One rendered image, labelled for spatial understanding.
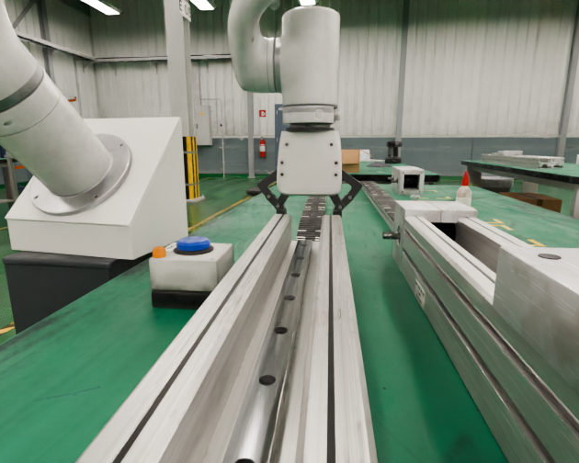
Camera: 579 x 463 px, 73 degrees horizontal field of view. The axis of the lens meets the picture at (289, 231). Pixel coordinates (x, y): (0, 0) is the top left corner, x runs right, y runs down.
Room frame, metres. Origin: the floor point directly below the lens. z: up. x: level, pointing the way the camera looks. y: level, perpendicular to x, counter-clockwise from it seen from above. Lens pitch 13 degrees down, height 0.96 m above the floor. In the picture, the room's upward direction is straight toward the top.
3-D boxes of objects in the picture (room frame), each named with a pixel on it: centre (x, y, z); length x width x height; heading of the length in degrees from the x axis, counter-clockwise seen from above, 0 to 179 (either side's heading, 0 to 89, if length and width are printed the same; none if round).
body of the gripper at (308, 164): (0.62, -0.03, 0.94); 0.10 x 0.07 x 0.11; 84
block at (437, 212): (0.59, -0.21, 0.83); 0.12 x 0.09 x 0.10; 84
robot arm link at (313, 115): (0.62, -0.03, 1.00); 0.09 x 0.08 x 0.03; 84
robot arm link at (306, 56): (0.62, -0.03, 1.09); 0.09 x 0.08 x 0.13; 85
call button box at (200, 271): (0.45, 0.11, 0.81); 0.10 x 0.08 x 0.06; 84
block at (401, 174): (1.50, -0.45, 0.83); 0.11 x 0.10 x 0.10; 86
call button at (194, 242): (0.45, 0.12, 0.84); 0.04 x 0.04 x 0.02
